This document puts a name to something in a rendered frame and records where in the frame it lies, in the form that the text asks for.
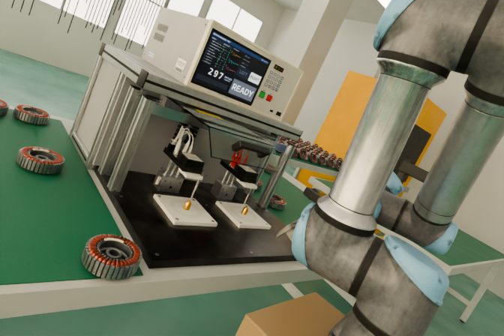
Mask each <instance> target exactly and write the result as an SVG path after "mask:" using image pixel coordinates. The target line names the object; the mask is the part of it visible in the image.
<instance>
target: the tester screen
mask: <svg viewBox="0 0 504 336"><path fill-rule="evenodd" d="M268 64H269V61H266V60H265V59H263V58H261V57H259V56H258V55H255V54H254V53H252V52H250V51H248V50H246V49H245V48H243V47H241V46H239V45H238V44H236V43H233V42H232V41H231V40H228V39H226V38H225V37H223V36H221V35H219V34H218V33H216V32H214V31H213V32H212V35H211V38H210V40H209V42H208V45H207V47H206V49H205V52H204V54H203V57H202V60H201V62H200V63H199V67H198V69H197V71H196V74H195V76H194V78H193V81H196V82H198V83H201V84H203V85H205V86H208V87H211V88H213V89H216V90H218V91H220V92H223V93H225V94H228V95H231V96H233V97H235V98H238V99H240V100H243V101H246V102H248V103H251V102H250V101H248V100H245V99H243V98H240V97H237V96H235V95H233V94H230V93H228V91H229V90H230V87H231V85H232V83H233V80H234V78H235V79H237V80H239V81H241V82H243V83H246V84H248V85H249V86H253V87H254V88H256V89H257V88H258V86H259V85H257V84H255V83H253V82H250V81H248V80H246V79H244V78H241V77H240V76H237V75H236V74H237V72H238V69H239V67H242V68H244V69H246V70H248V71H250V72H253V73H255V74H257V75H259V76H261V77H262V78H263V74H264V73H265V71H266V68H267V66H268ZM210 67H211V68H214V69H215V70H218V71H220V72H222V73H224V76H223V79H222V81H221V80H219V79H216V78H214V77H213V76H209V75H208V74H207V73H208V70H209V68H210ZM197 74H202V75H203V76H206V77H208V78H211V79H213V80H216V81H218V82H219V83H223V84H224V85H227V86H228V87H227V89H226V90H224V89H222V88H218V87H217V86H215V85H212V84H209V83H207V82H204V81H202V80H200V79H197V78H196V76H197ZM262 78H261V79H262ZM260 81H261V80H260ZM260 81H259V82H260Z"/></svg>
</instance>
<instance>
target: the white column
mask: <svg viewBox="0 0 504 336"><path fill-rule="evenodd" d="M352 3H353V0H303V2H302V3H301V7H300V8H299V10H298V13H297V15H296V17H295V19H294V22H293V24H292V26H291V29H290V30H289V33H288V35H287V37H286V40H285V41H284V43H283V46H282V48H281V50H280V53H279V55H278V57H279V58H281V59H283V60H284V61H286V62H288V63H290V64H291V65H293V66H295V67H296V68H298V69H299V70H301V71H304V75H303V77H302V78H301V81H300V83H299V85H298V88H297V89H296V91H295V94H294V96H293V98H292V100H291V102H290V104H289V106H288V109H287V111H286V113H285V115H284V117H283V121H284V122H286V123H288V124H290V125H292V126H293V125H294V124H295V122H296V119H297V118H298V116H299V113H300V111H301V109H302V107H303V105H304V103H305V101H306V98H307V96H308V94H309V92H310V90H311V88H312V86H313V84H314V81H315V79H316V78H317V75H318V73H319V72H320V69H321V67H322V65H323V62H324V61H325V59H326V56H327V55H328V53H329V50H330V48H331V46H332V44H333V42H334V40H335V38H336V36H337V33H338V31H339V29H340V27H341V25H342V23H343V21H344V18H345V16H346V15H347V12H348V10H349V9H350V6H351V4H352Z"/></svg>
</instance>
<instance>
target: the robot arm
mask: <svg viewBox="0 0 504 336"><path fill-rule="evenodd" d="M373 48H374V49H375V50H376V51H377V52H379V54H378V56H377V57H376V63H377V65H378V67H379V71H380V74H379V77H378V79H377V81H376V84H375V86H374V88H373V91H372V93H371V95H370V98H369V100H368V102H367V105H366V107H365V109H364V112H363V114H362V117H361V119H360V122H359V123H358V127H357V128H356V131H355V133H354V136H353V138H352V141H351V143H350V145H349V148H348V150H347V152H346V155H345V157H344V159H343V162H342V164H341V166H340V169H339V171H338V173H337V176H336V179H335V180H334V184H333V185H332V187H331V190H330V192H329V194H328V195H325V196H324V195H323V194H321V193H320V192H319V191H318V190H317V189H316V188H310V187H306V188H305V190H304V192H303V194H304V195H305V196H306V197H307V198H308V199H309V200H312V201H313V202H314V203H310V204H308V205H307V206H306V207H305V208H304V210H303V212H302V213H301V217H300V218H299V219H297V220H295V221H293V222H292V223H290V224H288V225H287V226H285V227H284V228H283V229H281V230H280V231H279V233H278V234H277V235H276V236H277V238H278V237H280V236H283V235H285V234H286V235H287V236H288V237H289V239H290V240H291V242H292V253H293V256H294V257H295V258H296V259H297V260H298V261H299V262H300V263H302V264H303V265H304V266H306V267H307V269H309V270H310V271H312V272H316V273H317V274H318V275H320V276H321V277H323V278H325V279H326V280H327V281H330V282H331V283H333V284H334V285H335V286H337V287H339V288H341V289H342V290H343V291H345V292H347V293H349V294H350V295H351V296H353V297H355V298H356V301H355V304H354V305H353V307H352V310H351V311H350V312H349V313H348V314H347V315H346V316H345V317H344V318H343V319H342V320H340V321H339V322H338V323H337V324H336V325H335V326H334V327H333V328H332V329H331V330H330V332H329V333H328V335H327V336H424V335H425V333H426V331H427V330H428V327H429V325H430V324H431V321H432V319H433V318H434V315H435V314H436V312H437V310H438V308H439V306H441V305H442V304H443V298H444V295H445V294H446V291H447V289H448V287H449V278H448V276H447V274H446V273H445V272H444V270H443V269H442V268H441V267H440V266H439V265H438V264H437V263H435V262H434V261H433V260H432V259H431V258H430V257H429V256H427V255H426V254H424V253H422V252H421V251H420V250H419V249H417V248H416V247H414V246H412V245H411V244H409V243H408V242H406V241H404V240H401V239H400V238H398V237H397V236H394V235H389V236H388V237H386V238H385V240H382V239H381V238H379V237H377V236H375V235H374V232H375V230H376V228H377V224H379V225H380V226H382V227H385V228H386V229H388V230H391V231H392V232H394V233H397V234H398V235H400V236H403V237H404V238H406V239H409V240H410V241H412V242H414V243H416V244H417V245H420V247H422V248H425V249H427V250H429V251H432V252H434V253H436V254H440V255H442V254H445V253H446V252H447V251H448V250H449V248H450V247H451V246H452V243H453V241H454V240H455V237H456V235H457V233H458V225H457V224H456V223H454V222H452V220H453V218H454V216H455V215H456V214H457V212H458V210H459V208H460V207H461V205H462V203H463V202H464V200H465V199H466V197H467V195H468V193H469V192H470V190H471V189H472V187H473V185H474V184H475V183H476V180H477V179H478V177H479V176H480V174H481V172H482V170H483V169H484V168H485V166H486V164H487V162H488V161H489V159H490V158H491V155H492V154H493V153H494V151H495V149H496V148H497V146H498V145H499V143H500V141H501V139H502V138H503V136H504V0H391V1H390V2H389V3H388V6H387V7H386V9H385V10H384V12H383V14H382V16H381V18H380V20H379V23H378V25H377V27H376V33H375V34H374V36H373ZM451 71H454V72H457V73H460V74H467V75H468V77H467V79H466V82H465V83H464V86H463V89H464V91H465V92H466V97H465V99H464V101H463V103H462V105H461V108H460V110H459V112H458V114H457V116H456V118H455V120H454V122H453V124H452V126H451V128H450V130H449V132H448V134H447V136H446V138H445V140H444V142H443V144H442V146H441V148H440V150H439V152H438V155H437V156H436V159H435V161H434V162H433V165H432V167H431V168H430V171H429V173H428V174H427V177H426V179H425V180H424V183H423V185H422V186H421V189H420V191H419V192H418V195H417V197H416V198H415V202H414V203H412V202H409V201H407V200H405V199H402V198H400V197H399V196H397V195H398V194H400V193H401V192H402V191H403V189H404V187H403V185H402V183H401V180H400V179H399V178H398V176H397V175H396V174H395V173H394V172H393V170H394V168H395V166H396V164H397V162H398V159H399V157H400V156H401V152H402V151H403V149H404V146H405V145H406V143H407V140H408V138H409V136H410V134H411V132H412V129H413V127H414V125H415V123H416V121H417V118H418V117H419V114H420V112H421V111H422V107H423V106H424V104H425V101H426V100H427V97H428V95H429V93H430V91H431V89H432V88H433V87H435V86H438V85H440V84H442V83H445V82H446V80H447V78H448V76H449V74H450V72H451Z"/></svg>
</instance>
